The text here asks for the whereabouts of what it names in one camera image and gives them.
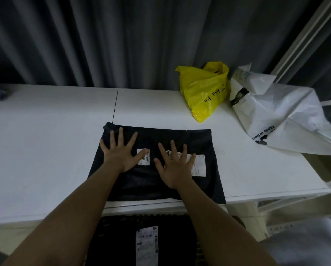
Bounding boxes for white lower shelf frame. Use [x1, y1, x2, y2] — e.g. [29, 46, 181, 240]
[254, 155, 331, 241]

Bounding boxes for grey curtain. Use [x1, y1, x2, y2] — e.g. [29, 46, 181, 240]
[0, 0, 331, 90]

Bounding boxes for white metal rack frame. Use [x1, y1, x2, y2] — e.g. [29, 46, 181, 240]
[270, 0, 331, 107]

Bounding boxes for person's right forearm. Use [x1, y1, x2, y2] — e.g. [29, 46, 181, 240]
[170, 179, 279, 266]

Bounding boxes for small white paper tag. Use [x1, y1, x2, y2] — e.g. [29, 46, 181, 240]
[137, 148, 150, 166]

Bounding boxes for person's left forearm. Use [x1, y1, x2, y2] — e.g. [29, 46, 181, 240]
[1, 163, 128, 266]

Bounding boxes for large white paper tag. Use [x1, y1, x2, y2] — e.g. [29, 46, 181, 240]
[165, 150, 207, 177]

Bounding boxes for white plastic bag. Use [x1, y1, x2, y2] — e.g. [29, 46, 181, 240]
[229, 63, 331, 156]

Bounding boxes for white fabric bundle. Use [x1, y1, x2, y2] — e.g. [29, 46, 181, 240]
[261, 217, 331, 266]

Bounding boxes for black garment with long label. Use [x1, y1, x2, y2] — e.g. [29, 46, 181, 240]
[85, 214, 203, 266]

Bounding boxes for person's left hand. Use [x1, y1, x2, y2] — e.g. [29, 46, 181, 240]
[99, 127, 149, 173]

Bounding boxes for long white label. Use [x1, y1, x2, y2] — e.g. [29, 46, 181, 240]
[135, 226, 159, 266]

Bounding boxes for yellow plastic bag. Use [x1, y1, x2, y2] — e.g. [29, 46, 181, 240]
[175, 61, 230, 123]

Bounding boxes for person's right hand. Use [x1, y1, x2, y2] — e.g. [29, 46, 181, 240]
[154, 140, 196, 190]

